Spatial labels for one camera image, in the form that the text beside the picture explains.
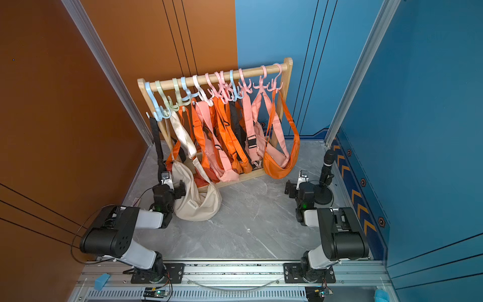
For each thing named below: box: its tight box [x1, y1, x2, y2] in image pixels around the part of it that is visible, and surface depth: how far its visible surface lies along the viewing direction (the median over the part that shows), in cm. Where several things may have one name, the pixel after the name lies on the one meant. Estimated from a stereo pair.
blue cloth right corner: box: [374, 288, 390, 302], surface depth 67 cm
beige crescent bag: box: [169, 110, 223, 222], surface depth 87 cm
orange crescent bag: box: [262, 89, 301, 180], surface depth 92 cm
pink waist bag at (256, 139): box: [241, 89, 267, 166], surface depth 84 cm
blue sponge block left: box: [93, 273, 111, 291], surface depth 73 cm
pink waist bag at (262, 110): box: [251, 88, 291, 167], surface depth 82 cm
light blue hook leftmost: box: [144, 81, 172, 122], surface depth 65 cm
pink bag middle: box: [194, 101, 240, 182], surface depth 84 cm
